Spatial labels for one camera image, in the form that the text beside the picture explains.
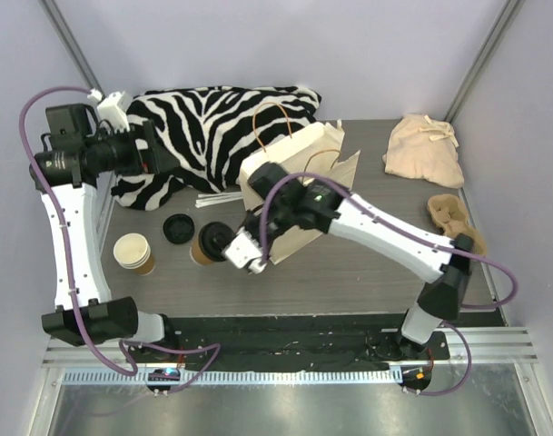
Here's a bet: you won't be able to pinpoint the white paper straw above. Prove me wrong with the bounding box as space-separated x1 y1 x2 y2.
195 192 243 208

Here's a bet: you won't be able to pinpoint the black lid stack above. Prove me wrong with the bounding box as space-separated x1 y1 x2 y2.
163 213 195 244

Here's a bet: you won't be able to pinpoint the zebra print cushion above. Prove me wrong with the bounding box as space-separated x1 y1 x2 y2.
111 85 322 212

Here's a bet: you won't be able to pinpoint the single black cup lid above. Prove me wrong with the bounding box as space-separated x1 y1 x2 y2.
198 222 235 263

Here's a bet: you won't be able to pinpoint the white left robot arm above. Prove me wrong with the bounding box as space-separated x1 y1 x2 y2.
29 104 179 362

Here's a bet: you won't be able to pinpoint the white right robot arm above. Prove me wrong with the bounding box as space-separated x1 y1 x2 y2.
225 163 474 359

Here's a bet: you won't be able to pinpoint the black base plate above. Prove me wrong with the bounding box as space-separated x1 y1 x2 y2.
170 314 450 372

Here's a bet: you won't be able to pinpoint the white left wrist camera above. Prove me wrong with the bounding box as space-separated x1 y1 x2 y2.
87 89 133 132

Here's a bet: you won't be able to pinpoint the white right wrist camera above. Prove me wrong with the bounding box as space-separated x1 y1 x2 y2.
222 229 266 274

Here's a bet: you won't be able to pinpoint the beige cloth drawstring pouch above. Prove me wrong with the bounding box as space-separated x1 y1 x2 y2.
382 114 465 189

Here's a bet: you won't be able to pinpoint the cream paper bag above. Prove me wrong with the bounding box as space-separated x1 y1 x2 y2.
235 121 360 264

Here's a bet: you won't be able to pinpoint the white slotted cable duct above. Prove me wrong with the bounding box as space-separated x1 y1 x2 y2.
62 366 402 386

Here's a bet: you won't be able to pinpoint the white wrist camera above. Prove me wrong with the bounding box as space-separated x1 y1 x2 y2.
222 229 266 274
87 89 133 132

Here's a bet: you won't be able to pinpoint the brown paper cups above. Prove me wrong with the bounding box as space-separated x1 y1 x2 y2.
113 233 155 276

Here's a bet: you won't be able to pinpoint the single brown paper cup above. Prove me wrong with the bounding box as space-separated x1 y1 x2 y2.
190 237 214 266

